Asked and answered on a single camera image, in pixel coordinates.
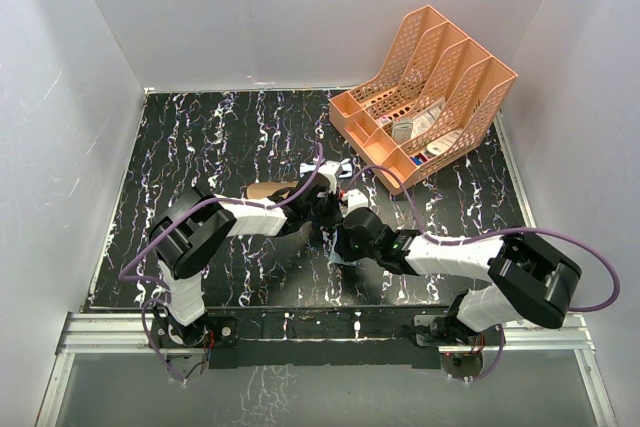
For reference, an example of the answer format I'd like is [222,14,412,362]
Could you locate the white sunglasses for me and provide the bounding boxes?
[299,159,353,179]

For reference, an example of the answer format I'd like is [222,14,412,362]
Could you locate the peach plastic desk organizer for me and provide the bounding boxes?
[330,5,517,194]

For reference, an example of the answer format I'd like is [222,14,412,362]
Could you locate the brown glasses case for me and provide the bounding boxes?
[245,181,298,202]

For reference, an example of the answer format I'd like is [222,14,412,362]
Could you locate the aluminium frame rail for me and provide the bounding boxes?
[59,307,595,352]

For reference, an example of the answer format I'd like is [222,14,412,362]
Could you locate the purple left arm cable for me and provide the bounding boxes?
[119,142,326,348]

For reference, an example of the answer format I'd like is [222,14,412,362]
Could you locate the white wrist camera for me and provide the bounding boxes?
[340,189,369,217]
[318,161,343,194]

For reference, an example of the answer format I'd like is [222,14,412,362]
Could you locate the red and blue small items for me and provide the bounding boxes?
[411,154,430,166]

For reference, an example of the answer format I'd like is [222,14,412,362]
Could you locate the light blue cleaning cloth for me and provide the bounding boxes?
[329,226,351,265]

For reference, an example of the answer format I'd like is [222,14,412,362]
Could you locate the white round disc item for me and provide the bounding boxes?
[426,130,461,156]

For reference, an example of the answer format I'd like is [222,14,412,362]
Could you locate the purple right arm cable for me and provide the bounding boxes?
[344,165,621,313]

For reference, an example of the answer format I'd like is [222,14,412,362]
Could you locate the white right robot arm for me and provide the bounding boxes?
[332,207,581,344]

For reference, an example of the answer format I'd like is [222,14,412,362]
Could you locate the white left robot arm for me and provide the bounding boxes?
[150,175,341,347]

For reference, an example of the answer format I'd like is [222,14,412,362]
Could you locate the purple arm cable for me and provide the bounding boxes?
[119,142,326,348]
[344,165,621,313]

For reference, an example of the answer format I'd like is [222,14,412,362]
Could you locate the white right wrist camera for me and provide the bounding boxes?
[340,189,369,217]

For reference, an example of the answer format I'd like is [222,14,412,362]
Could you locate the grey folded pouch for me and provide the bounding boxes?
[391,118,413,145]

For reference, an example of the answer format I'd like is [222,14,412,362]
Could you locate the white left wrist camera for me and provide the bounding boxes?
[318,161,343,194]

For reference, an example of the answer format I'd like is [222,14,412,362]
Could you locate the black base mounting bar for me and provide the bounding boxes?
[149,304,506,373]

